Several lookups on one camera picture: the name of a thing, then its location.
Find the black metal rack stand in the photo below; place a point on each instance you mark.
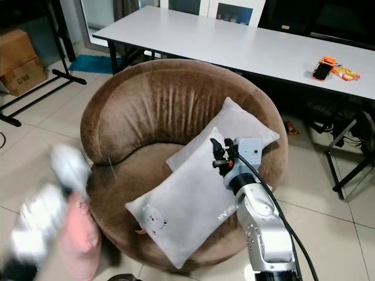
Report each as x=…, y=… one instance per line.
x=61, y=58

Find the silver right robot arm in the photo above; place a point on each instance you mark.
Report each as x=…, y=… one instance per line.
x=263, y=228

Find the orange and black handheld device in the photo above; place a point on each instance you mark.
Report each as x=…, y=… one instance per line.
x=324, y=69

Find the plain grey pillow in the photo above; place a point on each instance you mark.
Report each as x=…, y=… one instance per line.
x=243, y=120

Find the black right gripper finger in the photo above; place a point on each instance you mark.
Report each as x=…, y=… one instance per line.
x=229, y=143
x=216, y=147

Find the white framed cabinet doors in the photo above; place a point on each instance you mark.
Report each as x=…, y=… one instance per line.
x=222, y=10

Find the yellow red snack packet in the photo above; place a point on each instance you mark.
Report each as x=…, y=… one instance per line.
x=347, y=74

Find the brown round velvet sofa chair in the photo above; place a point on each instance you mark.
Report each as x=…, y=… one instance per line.
x=146, y=99

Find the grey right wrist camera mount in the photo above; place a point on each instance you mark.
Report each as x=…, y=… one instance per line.
x=249, y=153

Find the long white table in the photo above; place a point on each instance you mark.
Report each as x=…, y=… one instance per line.
x=222, y=44

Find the cardboard box with black print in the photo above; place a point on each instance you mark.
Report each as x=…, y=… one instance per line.
x=28, y=81

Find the small red floor item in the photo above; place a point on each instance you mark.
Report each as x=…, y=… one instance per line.
x=292, y=127

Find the small brown block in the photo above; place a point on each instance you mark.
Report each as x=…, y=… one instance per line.
x=285, y=27

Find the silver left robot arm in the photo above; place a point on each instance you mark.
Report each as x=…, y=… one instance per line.
x=44, y=225

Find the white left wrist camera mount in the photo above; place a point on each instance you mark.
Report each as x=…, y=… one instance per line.
x=68, y=164

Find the blue floor mat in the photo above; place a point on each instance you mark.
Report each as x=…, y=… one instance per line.
x=91, y=63

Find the plain brown cardboard box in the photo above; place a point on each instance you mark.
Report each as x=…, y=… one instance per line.
x=14, y=50

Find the grey pillow with bear print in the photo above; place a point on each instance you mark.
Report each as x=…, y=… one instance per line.
x=187, y=205

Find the dark robot foot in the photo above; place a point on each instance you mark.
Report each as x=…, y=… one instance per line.
x=124, y=277

